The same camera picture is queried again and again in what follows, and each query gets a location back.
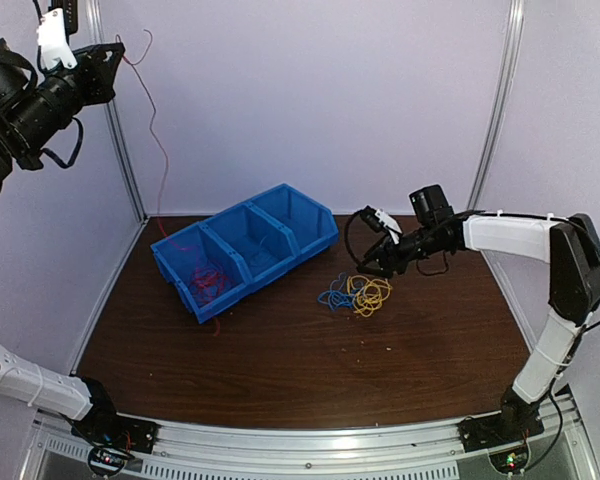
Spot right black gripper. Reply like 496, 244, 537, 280
357, 224, 446, 279

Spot yellow cable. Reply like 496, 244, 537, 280
346, 274, 395, 319

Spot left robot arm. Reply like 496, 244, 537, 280
0, 38, 125, 444

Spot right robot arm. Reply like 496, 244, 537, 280
351, 184, 600, 442

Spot blue three-compartment bin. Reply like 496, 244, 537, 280
151, 184, 339, 324

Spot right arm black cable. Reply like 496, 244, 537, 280
343, 209, 451, 276

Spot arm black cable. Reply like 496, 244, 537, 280
29, 0, 86, 170
343, 209, 451, 276

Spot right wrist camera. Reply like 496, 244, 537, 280
360, 206, 403, 245

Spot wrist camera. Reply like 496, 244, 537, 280
360, 206, 403, 245
33, 0, 78, 73

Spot left aluminium frame post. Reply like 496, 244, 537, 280
85, 0, 147, 223

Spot aluminium frame post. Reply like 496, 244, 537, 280
85, 0, 147, 223
462, 0, 526, 226

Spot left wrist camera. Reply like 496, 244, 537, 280
33, 0, 78, 73

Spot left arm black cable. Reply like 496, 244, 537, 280
29, 0, 86, 170

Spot right aluminium frame post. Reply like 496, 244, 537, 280
462, 0, 526, 226

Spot front aluminium rail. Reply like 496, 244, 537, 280
22, 407, 600, 480

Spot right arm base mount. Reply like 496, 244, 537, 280
457, 400, 544, 476

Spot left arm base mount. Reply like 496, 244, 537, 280
68, 392, 158, 479

